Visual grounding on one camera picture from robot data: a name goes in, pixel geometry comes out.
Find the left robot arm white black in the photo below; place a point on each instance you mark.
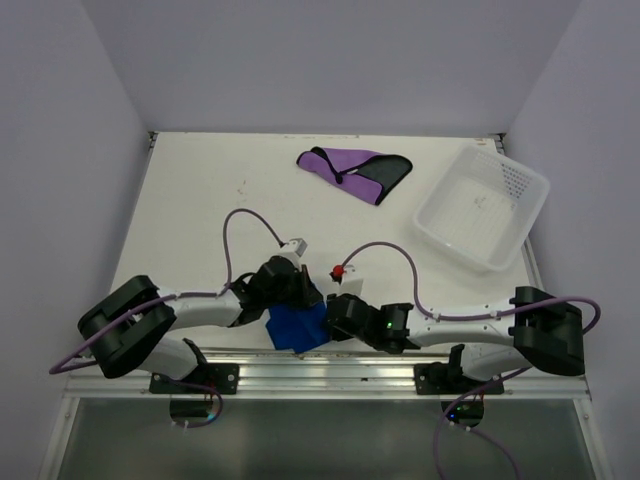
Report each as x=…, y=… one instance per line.
x=128, y=330

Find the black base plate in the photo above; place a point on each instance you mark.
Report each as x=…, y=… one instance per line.
x=221, y=377
x=430, y=377

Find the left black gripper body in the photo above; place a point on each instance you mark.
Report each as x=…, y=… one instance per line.
x=291, y=294

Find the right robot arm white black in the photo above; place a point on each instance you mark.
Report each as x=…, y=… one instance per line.
x=531, y=329

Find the purple towel black trim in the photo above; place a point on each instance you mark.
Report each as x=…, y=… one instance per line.
x=366, y=175

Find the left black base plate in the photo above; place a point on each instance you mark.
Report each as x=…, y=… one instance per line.
x=221, y=377

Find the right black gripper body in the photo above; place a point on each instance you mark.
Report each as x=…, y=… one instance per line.
x=337, y=334

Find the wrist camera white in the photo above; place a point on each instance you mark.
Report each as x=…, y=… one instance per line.
x=348, y=280
x=293, y=249

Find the blue towel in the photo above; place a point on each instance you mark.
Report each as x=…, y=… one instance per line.
x=299, y=330

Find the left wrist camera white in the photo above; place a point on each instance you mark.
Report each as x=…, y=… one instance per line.
x=293, y=249

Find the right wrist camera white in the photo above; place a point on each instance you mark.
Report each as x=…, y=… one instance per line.
x=348, y=280

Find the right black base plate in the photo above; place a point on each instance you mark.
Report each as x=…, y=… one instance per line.
x=430, y=377

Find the white plastic basket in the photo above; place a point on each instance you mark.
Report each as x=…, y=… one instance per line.
x=482, y=209

